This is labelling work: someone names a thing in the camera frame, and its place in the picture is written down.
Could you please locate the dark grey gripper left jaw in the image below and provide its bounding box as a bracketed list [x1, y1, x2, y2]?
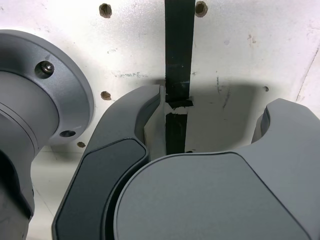
[51, 84, 166, 240]

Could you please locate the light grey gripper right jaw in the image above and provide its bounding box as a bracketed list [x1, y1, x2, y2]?
[113, 97, 320, 240]

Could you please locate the black tape strip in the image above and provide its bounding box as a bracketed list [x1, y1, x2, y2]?
[164, 0, 196, 154]

